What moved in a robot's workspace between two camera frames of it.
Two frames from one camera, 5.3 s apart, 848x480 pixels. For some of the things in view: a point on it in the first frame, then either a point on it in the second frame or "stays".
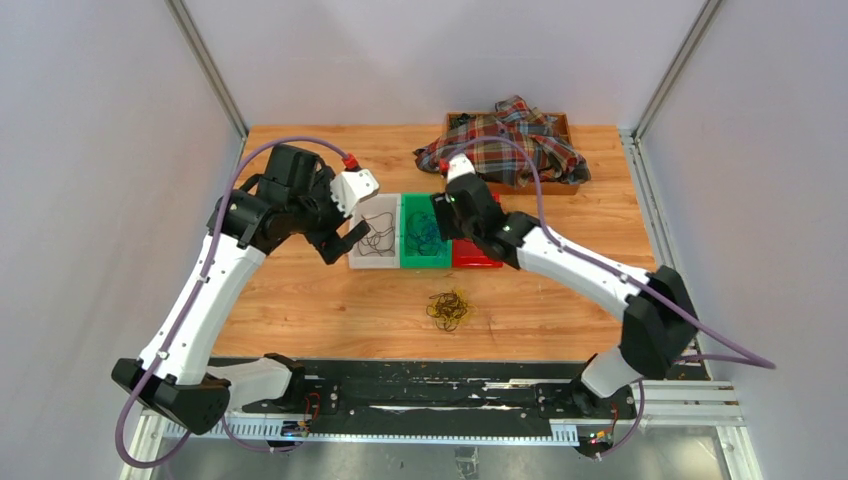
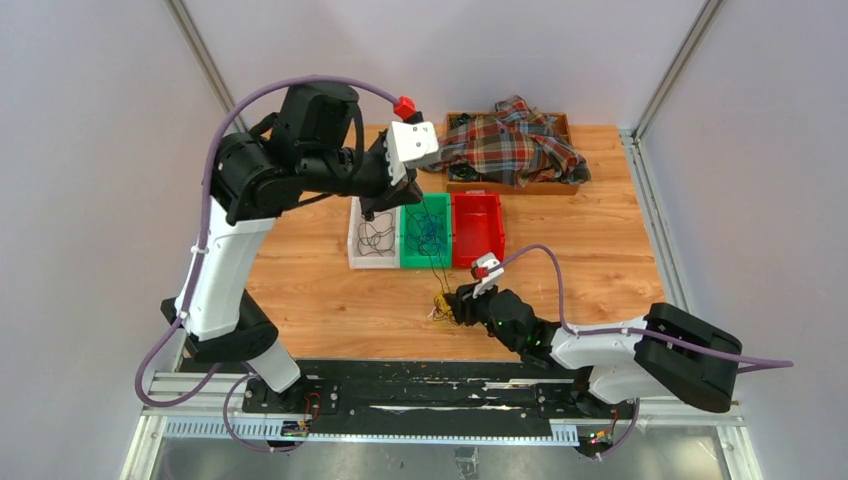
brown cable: x=379 y=240 stays
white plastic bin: x=381 y=247 stays
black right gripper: x=443 y=212 to x=463 y=306
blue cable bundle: x=428 y=237 stays
